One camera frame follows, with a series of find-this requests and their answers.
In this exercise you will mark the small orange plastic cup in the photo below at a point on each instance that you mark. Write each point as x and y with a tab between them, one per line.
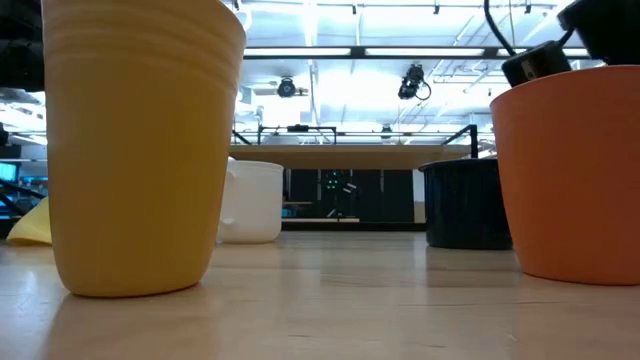
575	175

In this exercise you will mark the black metal railing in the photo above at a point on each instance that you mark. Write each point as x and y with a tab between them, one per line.
300	128

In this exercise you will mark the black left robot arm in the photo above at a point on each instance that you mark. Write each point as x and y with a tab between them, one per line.
20	45

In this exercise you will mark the black cabinet with green lights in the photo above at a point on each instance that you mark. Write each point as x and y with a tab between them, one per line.
390	195

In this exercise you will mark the black mug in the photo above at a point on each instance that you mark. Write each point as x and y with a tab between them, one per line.
460	205

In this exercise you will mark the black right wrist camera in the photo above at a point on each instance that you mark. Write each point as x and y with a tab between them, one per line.
535	65

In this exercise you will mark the white mug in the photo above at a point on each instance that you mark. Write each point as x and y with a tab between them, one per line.
255	200

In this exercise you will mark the black overhead camera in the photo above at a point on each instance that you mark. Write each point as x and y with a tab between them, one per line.
412	82

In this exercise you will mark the black overhead beam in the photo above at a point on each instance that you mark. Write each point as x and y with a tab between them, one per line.
357	52

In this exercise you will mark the tall yellow plastic cup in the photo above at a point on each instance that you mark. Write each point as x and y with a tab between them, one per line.
140	150

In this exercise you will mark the yellow cloth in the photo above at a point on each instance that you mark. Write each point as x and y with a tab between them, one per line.
35	230

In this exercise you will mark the round black ceiling device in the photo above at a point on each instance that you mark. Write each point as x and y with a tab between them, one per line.
286	87

